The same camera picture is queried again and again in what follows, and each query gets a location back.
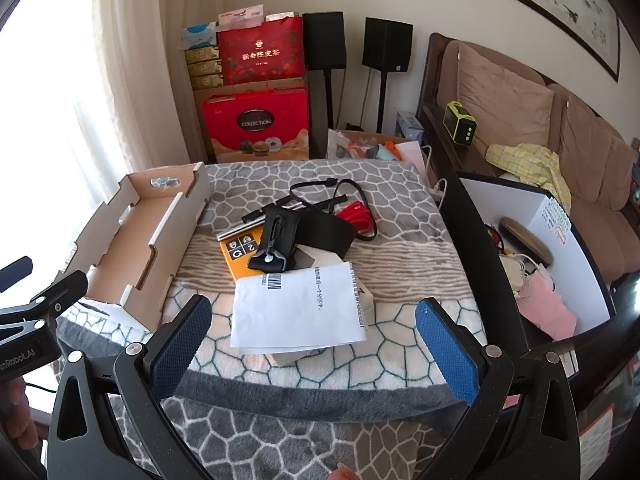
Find white curtain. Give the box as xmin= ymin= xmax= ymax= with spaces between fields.
xmin=0 ymin=0 xmax=207 ymax=281

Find white paper sheet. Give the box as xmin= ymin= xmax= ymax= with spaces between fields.
xmin=230 ymin=261 xmax=369 ymax=352

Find white cardboard box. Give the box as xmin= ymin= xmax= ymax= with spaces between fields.
xmin=57 ymin=161 xmax=214 ymax=334

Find person's left hand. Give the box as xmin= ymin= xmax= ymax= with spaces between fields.
xmin=0 ymin=379 xmax=38 ymax=461

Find blue white tissue pack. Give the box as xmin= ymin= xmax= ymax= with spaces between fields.
xmin=179 ymin=23 xmax=221 ymax=51

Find red Chinese tea gift bag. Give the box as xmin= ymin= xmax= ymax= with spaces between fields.
xmin=216 ymin=16 xmax=305 ymax=86

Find white storage box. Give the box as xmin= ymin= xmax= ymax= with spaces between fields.
xmin=442 ymin=172 xmax=617 ymax=358

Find brown sofa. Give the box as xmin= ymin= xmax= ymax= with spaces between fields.
xmin=417 ymin=32 xmax=640 ymax=291

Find red cable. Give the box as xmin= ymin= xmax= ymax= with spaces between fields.
xmin=332 ymin=180 xmax=380 ymax=241

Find black carrying case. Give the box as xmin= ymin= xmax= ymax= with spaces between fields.
xmin=249 ymin=205 xmax=302 ymax=274

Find brown sofa cushion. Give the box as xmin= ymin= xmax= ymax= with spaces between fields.
xmin=559 ymin=95 xmax=627 ymax=212
xmin=456 ymin=42 xmax=557 ymax=157

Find green portable device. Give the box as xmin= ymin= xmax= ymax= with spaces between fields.
xmin=442 ymin=101 xmax=479 ymax=146

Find yellow checkered cloth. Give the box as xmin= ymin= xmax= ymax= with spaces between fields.
xmin=486 ymin=143 xmax=572 ymax=213

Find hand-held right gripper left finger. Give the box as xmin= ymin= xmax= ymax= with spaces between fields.
xmin=45 ymin=294 xmax=213 ymax=480

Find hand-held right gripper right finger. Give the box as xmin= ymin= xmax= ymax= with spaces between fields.
xmin=414 ymin=297 xmax=584 ymax=480

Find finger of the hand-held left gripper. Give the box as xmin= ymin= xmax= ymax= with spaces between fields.
xmin=0 ymin=256 xmax=34 ymax=294
xmin=0 ymin=270 xmax=90 ymax=343

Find pink paper bag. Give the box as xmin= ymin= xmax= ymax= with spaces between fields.
xmin=516 ymin=271 xmax=579 ymax=342

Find black fabric pouch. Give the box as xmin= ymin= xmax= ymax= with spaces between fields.
xmin=294 ymin=206 xmax=357 ymax=262

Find black speaker stand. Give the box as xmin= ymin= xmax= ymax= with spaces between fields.
xmin=376 ymin=71 xmax=390 ymax=133
xmin=322 ymin=70 xmax=335 ymax=131

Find pink white box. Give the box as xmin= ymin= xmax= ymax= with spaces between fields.
xmin=217 ymin=5 xmax=267 ymax=29

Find brown glasses case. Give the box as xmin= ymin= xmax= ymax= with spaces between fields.
xmin=499 ymin=216 xmax=554 ymax=267

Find gold box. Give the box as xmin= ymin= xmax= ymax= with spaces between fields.
xmin=184 ymin=47 xmax=222 ymax=65
xmin=187 ymin=74 xmax=225 ymax=92
xmin=186 ymin=60 xmax=224 ymax=79

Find yellow booklet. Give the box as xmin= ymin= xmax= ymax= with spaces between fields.
xmin=218 ymin=225 xmax=267 ymax=282

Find black plastic bar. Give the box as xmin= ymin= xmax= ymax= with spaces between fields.
xmin=241 ymin=199 xmax=307 ymax=224

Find red Collection gift box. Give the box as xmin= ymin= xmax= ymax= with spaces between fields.
xmin=202 ymin=86 xmax=311 ymax=164

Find white paper bag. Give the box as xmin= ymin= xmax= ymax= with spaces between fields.
xmin=394 ymin=140 xmax=427 ymax=182

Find black speaker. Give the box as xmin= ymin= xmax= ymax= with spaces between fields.
xmin=361 ymin=17 xmax=414 ymax=74
xmin=302 ymin=11 xmax=347 ymax=72

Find open carton of clutter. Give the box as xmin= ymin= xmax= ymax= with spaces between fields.
xmin=327 ymin=128 xmax=407 ymax=162

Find blue white box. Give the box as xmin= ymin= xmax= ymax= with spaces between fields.
xmin=394 ymin=110 xmax=424 ymax=142

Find white charger cable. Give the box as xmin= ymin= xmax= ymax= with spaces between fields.
xmin=423 ymin=145 xmax=450 ymax=206

